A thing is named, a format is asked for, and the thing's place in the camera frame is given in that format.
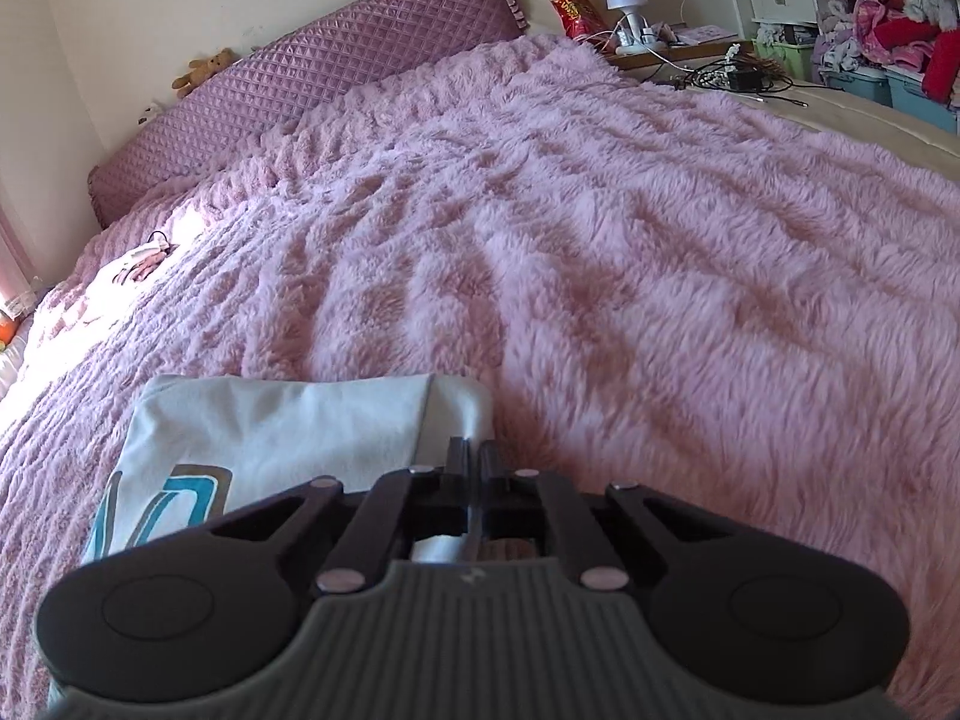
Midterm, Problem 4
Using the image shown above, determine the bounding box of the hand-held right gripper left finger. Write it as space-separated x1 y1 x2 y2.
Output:
212 437 473 595

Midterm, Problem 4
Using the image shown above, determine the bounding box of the white table lamp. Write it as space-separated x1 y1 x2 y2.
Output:
604 0 654 46

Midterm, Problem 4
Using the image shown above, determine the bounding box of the black power adapter with cables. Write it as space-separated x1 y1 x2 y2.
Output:
667 45 808 107

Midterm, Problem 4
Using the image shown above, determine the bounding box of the wooden nightstand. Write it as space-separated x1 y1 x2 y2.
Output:
600 21 752 67

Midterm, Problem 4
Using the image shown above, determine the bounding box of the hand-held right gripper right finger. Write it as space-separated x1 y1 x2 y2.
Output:
478 442 734 593

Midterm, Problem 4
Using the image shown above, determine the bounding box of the white power strip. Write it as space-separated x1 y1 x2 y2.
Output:
615 25 680 55

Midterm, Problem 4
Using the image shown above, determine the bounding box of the white pillow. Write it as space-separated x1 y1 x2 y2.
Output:
0 315 47 410

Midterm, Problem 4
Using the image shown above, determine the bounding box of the pile of pink clothes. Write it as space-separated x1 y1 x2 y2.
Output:
817 0 960 102

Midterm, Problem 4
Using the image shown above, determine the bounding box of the pink fluffy blanket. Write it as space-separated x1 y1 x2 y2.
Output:
0 34 960 720

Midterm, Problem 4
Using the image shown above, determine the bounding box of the brown teddy bear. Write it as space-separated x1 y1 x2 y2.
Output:
172 47 239 98

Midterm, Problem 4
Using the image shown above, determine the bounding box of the purple quilted headboard cushion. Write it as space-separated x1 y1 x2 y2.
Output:
88 0 526 230

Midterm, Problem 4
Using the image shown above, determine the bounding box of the blue storage bin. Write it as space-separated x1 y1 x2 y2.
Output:
821 64 893 110
889 69 960 137

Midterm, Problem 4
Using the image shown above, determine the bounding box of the white sweatshirt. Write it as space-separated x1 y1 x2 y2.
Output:
79 373 494 565

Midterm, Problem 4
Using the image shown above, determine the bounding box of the green storage bin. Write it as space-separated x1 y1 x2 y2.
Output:
754 37 820 83

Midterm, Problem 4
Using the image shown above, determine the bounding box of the small pink white cloth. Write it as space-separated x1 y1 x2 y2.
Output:
112 231 176 287

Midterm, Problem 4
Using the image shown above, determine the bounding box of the pink curtain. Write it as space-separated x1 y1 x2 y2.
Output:
0 206 38 308

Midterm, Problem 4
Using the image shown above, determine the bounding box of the red snack bag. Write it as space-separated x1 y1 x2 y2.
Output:
551 0 601 43

